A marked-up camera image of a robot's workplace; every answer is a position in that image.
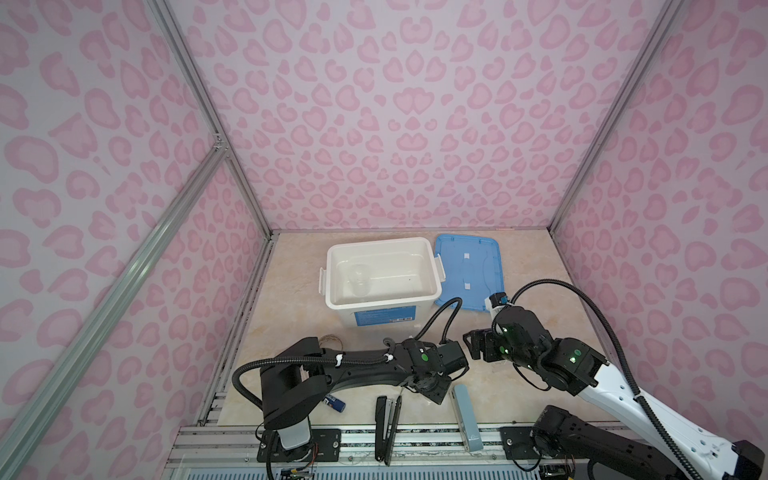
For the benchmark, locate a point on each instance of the aluminium front rail base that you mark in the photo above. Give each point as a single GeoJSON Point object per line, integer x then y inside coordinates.
{"type": "Point", "coordinates": [416, 451]}

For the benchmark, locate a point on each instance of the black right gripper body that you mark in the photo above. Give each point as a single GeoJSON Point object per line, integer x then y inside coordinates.
{"type": "Point", "coordinates": [497, 348]}

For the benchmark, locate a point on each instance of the blue glue stick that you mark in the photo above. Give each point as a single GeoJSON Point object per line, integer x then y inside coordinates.
{"type": "Point", "coordinates": [335, 403]}

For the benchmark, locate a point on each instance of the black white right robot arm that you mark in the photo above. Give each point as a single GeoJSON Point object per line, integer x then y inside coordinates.
{"type": "Point", "coordinates": [578, 369]}

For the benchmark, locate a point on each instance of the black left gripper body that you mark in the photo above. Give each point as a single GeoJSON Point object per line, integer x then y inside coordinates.
{"type": "Point", "coordinates": [439, 390]}

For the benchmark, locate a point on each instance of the light blue rectangular case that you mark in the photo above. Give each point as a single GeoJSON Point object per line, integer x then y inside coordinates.
{"type": "Point", "coordinates": [466, 419]}

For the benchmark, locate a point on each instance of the white plastic storage bin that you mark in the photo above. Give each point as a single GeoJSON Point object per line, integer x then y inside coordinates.
{"type": "Point", "coordinates": [406, 274]}

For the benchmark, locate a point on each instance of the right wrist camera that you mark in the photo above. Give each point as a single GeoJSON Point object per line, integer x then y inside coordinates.
{"type": "Point", "coordinates": [495, 303]}

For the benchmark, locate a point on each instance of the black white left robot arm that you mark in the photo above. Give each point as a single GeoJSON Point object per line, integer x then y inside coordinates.
{"type": "Point", "coordinates": [301, 377]}

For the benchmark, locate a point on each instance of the blue plastic bin lid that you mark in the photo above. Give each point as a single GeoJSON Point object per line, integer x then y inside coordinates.
{"type": "Point", "coordinates": [473, 268]}

